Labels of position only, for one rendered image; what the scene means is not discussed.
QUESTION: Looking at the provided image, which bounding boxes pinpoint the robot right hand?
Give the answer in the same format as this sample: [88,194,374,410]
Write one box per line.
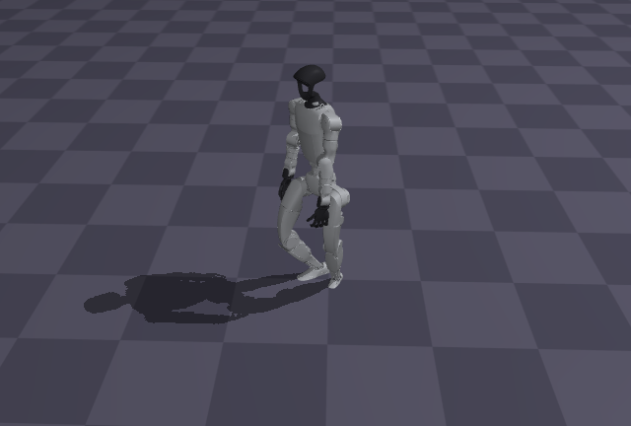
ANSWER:
[278,168,294,201]

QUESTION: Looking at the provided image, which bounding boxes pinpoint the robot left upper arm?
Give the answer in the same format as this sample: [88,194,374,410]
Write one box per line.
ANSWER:
[316,111,342,167]

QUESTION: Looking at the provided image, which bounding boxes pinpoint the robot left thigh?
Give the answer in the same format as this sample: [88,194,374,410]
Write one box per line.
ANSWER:
[322,183,350,255]

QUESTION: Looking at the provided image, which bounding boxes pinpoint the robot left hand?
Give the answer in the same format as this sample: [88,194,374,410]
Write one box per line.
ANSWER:
[307,196,330,228]

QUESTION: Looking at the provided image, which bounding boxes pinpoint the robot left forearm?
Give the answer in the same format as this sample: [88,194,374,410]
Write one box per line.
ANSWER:
[318,158,333,206]

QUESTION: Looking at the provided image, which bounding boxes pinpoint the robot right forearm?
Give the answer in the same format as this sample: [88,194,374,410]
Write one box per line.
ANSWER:
[283,133,300,177]

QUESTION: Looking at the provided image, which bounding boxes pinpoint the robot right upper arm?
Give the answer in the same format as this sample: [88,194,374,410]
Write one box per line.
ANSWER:
[286,98,302,147]

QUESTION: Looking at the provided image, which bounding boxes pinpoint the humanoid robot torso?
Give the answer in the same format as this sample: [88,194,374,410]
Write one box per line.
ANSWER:
[295,99,338,196]

